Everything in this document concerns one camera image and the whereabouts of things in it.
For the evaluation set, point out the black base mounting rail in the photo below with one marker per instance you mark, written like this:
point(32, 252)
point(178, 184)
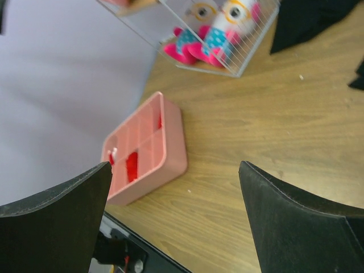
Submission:
point(143, 256)

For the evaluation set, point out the white panda plush blue dress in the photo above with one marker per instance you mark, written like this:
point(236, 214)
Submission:
point(198, 16)

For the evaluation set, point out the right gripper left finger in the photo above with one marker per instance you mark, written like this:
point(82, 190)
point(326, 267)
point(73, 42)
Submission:
point(55, 230)

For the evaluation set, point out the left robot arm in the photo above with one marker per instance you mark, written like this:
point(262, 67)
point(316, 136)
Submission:
point(110, 250)

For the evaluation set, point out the white wire shelf rack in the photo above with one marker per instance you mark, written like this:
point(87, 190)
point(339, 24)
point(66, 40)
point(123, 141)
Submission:
point(154, 22)

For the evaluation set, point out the white panda plush yellow glasses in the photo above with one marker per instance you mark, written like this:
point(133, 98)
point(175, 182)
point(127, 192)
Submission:
point(235, 20)

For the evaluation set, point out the red item in tray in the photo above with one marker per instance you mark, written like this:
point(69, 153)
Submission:
point(159, 123)
point(132, 166)

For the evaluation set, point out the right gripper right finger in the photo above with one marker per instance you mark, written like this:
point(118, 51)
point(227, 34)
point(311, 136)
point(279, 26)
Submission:
point(296, 231)

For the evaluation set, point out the black crumpled cloth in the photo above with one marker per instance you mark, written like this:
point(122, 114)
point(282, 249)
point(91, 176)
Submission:
point(326, 35)

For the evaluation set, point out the red white striped item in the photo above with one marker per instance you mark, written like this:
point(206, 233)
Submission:
point(112, 155)

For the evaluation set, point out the pink divided storage tray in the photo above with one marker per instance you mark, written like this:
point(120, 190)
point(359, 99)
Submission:
point(162, 154)

